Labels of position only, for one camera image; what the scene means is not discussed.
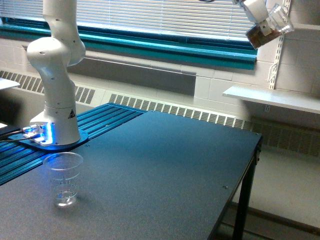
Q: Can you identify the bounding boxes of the black cables at base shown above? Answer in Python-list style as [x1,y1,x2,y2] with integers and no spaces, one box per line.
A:
[0,127,38,144]

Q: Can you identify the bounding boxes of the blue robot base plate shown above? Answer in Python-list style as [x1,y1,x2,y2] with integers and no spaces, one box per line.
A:
[17,130,89,153]

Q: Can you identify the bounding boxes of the white desk at left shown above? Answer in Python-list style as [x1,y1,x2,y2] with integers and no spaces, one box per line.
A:
[0,78,20,90]

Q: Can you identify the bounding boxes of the black table leg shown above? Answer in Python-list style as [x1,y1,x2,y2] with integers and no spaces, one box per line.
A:
[232,146,261,240]

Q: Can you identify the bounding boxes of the white shelf bracket rail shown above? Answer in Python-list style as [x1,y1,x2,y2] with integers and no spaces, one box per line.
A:
[267,0,291,90]

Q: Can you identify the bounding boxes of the blue aluminium rail platform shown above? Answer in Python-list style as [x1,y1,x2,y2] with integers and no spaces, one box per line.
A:
[0,103,145,185]

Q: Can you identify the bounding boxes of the white window blinds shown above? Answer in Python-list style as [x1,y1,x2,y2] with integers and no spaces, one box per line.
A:
[0,0,258,42]

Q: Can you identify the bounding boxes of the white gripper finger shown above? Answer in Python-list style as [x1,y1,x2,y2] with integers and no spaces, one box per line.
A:
[258,20,271,35]

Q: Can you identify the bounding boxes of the teal window sill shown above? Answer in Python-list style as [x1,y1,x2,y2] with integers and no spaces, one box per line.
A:
[0,16,258,71]

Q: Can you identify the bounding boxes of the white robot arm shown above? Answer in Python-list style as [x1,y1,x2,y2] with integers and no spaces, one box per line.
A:
[24,0,86,149]

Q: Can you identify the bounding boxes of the clear plastic cup with nuts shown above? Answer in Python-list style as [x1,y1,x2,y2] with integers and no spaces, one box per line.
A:
[245,3,295,50]

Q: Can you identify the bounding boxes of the white lower wall shelf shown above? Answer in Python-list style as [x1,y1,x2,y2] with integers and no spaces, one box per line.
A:
[222,85,320,114]

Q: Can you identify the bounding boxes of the clear plastic cup on table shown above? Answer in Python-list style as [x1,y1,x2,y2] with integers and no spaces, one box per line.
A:
[43,152,84,208]

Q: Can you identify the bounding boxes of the baseboard radiator vent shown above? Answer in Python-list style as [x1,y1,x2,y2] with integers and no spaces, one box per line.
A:
[0,70,320,157]

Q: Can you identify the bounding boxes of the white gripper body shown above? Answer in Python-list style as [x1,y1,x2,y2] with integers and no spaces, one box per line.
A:
[232,0,269,23]

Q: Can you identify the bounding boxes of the white upper wall shelf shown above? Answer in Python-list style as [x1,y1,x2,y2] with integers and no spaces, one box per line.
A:
[293,23,320,31]

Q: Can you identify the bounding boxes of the white wall shelf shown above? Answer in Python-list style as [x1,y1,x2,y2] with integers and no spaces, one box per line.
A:
[222,85,320,114]
[293,23,320,31]

